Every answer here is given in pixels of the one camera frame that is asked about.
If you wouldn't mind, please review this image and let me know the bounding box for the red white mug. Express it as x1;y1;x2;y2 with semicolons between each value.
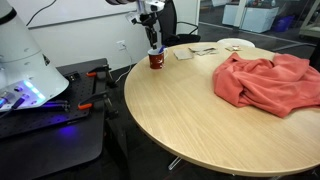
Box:
147;46;169;70

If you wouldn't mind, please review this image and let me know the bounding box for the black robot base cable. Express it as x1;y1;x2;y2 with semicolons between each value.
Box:
0;94;31;120

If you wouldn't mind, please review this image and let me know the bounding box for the orange cloth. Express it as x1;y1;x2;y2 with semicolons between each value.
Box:
212;52;320;119

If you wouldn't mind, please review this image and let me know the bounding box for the white storage cabinet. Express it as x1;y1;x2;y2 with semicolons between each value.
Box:
221;2;248;28
239;5;280;34

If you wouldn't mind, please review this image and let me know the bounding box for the white wall socket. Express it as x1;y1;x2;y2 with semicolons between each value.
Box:
116;39;127;51

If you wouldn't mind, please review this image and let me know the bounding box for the blue bin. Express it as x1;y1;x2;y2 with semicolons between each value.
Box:
271;14;296;34

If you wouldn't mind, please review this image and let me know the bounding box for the black wall cable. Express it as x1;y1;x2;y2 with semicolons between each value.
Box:
25;0;58;27

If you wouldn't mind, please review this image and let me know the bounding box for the black office chair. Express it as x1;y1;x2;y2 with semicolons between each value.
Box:
156;0;202;48

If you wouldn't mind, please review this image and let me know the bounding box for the black robot mounting cart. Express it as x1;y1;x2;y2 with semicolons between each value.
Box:
0;58;132;180

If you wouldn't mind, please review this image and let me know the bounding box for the black orange bar clamp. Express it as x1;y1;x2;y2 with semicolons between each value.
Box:
85;64;119;90
77;90;120;120

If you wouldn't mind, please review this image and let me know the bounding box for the white power cable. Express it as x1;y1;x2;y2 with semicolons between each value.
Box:
114;44;134;84

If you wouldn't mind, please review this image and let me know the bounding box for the black perforated breadboard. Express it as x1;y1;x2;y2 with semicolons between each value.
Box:
0;68;102;140

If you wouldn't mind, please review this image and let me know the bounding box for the small card packet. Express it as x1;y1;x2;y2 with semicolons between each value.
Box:
225;45;243;53

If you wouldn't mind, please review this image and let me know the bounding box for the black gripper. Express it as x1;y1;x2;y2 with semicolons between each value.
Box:
138;11;159;50

